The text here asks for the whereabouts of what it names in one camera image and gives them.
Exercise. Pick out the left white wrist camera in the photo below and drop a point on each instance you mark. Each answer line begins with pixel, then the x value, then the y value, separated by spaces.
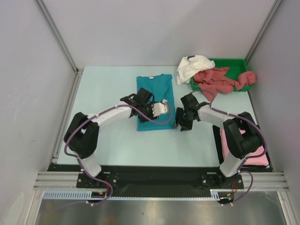
pixel 160 108

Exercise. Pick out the white t shirt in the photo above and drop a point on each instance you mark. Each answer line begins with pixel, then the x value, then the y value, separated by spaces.
pixel 191 65

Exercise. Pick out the black tray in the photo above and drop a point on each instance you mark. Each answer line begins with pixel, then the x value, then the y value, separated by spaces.
pixel 261 164

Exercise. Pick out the left aluminium corner post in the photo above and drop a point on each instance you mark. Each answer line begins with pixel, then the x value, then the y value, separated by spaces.
pixel 56 33

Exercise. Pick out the aluminium corner post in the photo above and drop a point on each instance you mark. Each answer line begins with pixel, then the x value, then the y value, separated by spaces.
pixel 56 33
pixel 267 22

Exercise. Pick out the right aluminium corner post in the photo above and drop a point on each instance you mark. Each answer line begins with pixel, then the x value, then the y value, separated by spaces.
pixel 267 22

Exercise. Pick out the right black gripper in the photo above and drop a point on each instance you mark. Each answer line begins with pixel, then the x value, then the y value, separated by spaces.
pixel 185 126

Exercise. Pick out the teal t shirt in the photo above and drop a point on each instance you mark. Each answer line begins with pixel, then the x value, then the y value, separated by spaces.
pixel 162 88

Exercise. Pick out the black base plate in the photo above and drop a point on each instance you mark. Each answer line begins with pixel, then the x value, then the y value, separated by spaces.
pixel 153 178

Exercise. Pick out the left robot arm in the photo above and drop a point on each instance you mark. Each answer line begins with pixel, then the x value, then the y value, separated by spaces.
pixel 82 134

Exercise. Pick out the red t shirt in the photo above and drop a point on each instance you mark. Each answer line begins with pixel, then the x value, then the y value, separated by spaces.
pixel 214 81

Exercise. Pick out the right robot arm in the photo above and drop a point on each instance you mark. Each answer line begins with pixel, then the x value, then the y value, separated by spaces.
pixel 244 138

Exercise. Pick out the slotted cable duct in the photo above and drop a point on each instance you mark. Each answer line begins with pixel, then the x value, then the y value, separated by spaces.
pixel 97 195

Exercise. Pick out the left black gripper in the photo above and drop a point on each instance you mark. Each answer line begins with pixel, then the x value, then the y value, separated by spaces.
pixel 150 115

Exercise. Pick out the green plastic bin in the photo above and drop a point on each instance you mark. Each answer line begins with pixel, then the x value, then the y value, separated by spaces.
pixel 235 68

